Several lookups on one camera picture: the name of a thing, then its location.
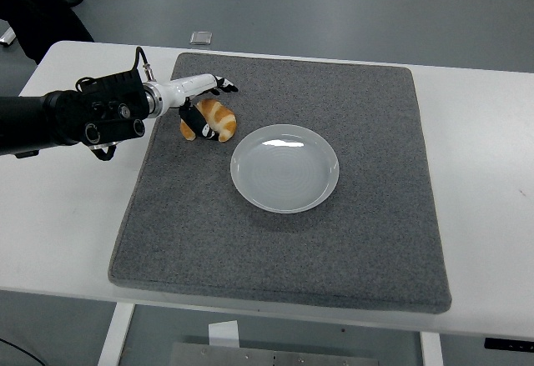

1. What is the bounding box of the croissant bread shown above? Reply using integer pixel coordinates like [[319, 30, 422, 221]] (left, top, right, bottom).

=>
[[179, 98, 238, 143]]

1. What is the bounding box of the black table control panel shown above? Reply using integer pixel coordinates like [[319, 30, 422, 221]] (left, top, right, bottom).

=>
[[484, 338, 534, 353]]

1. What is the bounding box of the grey felt mat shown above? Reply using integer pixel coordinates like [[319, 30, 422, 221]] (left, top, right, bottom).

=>
[[108, 52, 454, 315]]

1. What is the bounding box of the black floor cable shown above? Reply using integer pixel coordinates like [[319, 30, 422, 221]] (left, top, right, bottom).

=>
[[0, 334, 43, 366]]

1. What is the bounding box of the person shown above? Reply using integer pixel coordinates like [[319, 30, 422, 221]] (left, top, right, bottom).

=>
[[0, 0, 95, 65]]

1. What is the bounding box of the grey metal plate with screws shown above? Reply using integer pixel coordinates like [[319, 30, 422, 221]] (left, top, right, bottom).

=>
[[169, 342, 380, 366]]

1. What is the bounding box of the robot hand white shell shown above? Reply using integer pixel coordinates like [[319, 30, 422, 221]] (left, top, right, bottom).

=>
[[156, 73, 239, 143]]

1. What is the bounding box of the white neighbouring table leg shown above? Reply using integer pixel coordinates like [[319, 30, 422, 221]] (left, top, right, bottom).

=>
[[0, 19, 18, 47]]

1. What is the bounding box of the white round plate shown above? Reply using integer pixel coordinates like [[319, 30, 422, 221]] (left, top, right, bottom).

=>
[[230, 123, 340, 215]]

